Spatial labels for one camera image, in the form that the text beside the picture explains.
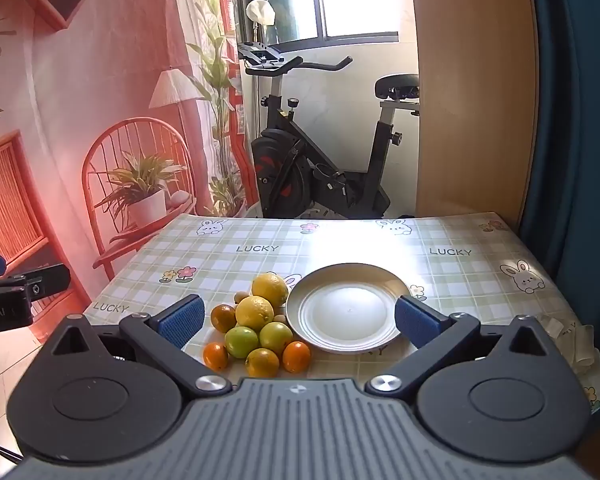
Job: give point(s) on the clear plastic cups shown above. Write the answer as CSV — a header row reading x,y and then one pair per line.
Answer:
x,y
580,345

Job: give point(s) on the printed room scene backdrop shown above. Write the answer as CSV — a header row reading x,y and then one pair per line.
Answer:
x,y
80,60

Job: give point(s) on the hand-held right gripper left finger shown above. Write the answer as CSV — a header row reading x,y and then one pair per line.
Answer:
x,y
182,321

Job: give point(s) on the greenish orange tangerine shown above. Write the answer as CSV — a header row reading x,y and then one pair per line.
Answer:
x,y
262,362
222,318

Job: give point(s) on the dark teal curtain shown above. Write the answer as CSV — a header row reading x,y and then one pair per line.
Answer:
x,y
575,160

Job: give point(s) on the green jujube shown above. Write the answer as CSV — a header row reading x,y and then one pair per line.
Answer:
x,y
240,341
276,337

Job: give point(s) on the white rounded cap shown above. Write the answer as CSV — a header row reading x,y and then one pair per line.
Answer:
x,y
260,11

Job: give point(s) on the green checked rabbit tablecloth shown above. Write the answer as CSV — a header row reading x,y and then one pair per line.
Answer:
x,y
360,245

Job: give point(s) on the cream round plate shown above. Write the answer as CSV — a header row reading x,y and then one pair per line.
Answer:
x,y
349,310

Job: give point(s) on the small bright orange tangerine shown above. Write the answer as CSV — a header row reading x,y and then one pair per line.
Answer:
x,y
296,356
215,356

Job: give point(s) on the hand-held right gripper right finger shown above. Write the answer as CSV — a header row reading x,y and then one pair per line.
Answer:
x,y
416,320

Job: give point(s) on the yellow lemon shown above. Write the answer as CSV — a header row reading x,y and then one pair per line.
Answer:
x,y
270,287
254,311

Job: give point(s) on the brown cardboard panel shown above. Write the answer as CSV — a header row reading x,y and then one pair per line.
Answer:
x,y
475,110

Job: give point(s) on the brown longan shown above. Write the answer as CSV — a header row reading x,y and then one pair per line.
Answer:
x,y
279,318
241,297

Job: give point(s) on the black exercise bike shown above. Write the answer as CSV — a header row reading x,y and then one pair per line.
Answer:
x,y
280,160

